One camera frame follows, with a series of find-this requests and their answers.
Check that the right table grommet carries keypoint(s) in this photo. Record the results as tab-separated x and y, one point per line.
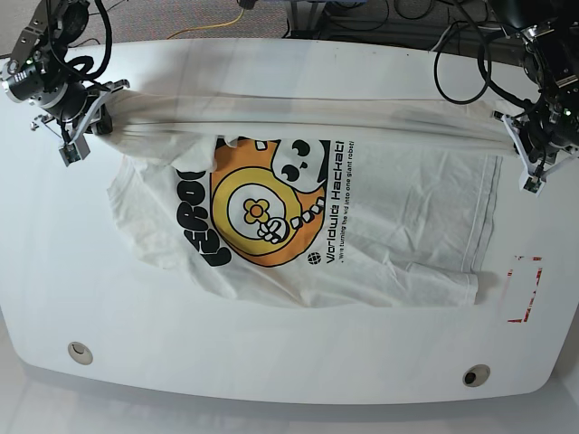
476	376

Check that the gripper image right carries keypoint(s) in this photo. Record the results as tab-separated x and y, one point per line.
545	133

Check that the left table grommet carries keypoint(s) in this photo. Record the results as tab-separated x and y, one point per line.
80	353

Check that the white t-shirt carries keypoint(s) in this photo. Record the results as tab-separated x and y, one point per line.
310	202

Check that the red tape rectangle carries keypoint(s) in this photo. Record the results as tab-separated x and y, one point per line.
522	284

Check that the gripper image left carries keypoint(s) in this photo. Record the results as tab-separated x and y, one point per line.
71	110

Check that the table grommet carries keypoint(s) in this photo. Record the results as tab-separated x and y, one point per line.
80	353
476	376

